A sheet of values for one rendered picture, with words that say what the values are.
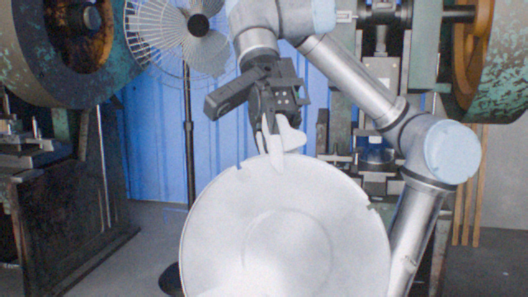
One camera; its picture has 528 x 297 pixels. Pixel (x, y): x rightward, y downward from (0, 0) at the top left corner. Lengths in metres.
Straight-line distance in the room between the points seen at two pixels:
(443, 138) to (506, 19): 0.65
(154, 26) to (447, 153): 1.38
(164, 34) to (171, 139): 1.47
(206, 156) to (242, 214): 2.62
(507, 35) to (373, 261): 0.98
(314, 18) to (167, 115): 2.55
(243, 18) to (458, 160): 0.48
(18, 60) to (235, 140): 1.67
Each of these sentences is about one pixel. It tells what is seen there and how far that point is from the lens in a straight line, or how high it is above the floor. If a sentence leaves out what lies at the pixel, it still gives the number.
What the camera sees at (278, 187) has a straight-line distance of 0.62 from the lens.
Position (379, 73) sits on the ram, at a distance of 1.73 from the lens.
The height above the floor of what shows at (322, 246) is 0.96.
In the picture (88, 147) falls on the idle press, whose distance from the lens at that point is 2.56.
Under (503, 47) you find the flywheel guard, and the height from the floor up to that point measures 1.22.
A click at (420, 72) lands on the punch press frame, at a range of 1.70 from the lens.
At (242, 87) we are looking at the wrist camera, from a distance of 0.67.
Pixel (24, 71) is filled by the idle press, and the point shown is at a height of 1.12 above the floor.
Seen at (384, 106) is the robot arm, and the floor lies 1.09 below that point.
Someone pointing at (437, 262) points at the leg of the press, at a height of 0.45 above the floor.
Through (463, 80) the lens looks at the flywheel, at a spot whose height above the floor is 1.07.
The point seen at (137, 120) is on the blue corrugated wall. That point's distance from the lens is 3.37.
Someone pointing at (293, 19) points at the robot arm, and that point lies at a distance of 0.78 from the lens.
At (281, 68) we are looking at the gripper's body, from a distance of 0.72.
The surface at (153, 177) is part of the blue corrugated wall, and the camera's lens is 3.44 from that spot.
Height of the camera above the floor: 1.24
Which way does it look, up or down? 14 degrees down
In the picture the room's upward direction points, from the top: straight up
